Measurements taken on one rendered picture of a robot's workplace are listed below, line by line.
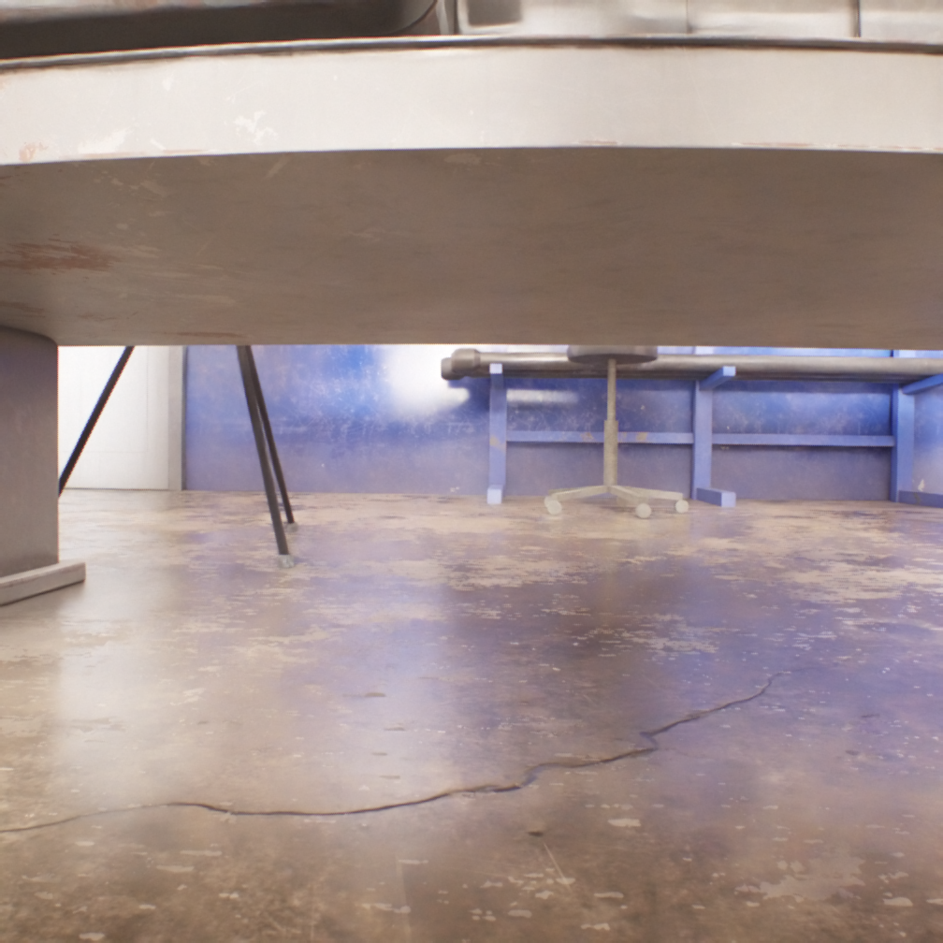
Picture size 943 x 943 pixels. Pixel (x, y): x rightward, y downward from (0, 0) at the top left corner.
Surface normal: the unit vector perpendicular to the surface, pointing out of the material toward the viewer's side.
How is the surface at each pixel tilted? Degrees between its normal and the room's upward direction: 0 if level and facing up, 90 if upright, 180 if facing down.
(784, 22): 90
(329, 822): 0
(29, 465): 90
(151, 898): 0
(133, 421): 90
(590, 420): 90
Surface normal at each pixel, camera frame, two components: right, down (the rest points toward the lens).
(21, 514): 1.00, 0.01
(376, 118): -0.06, 0.03
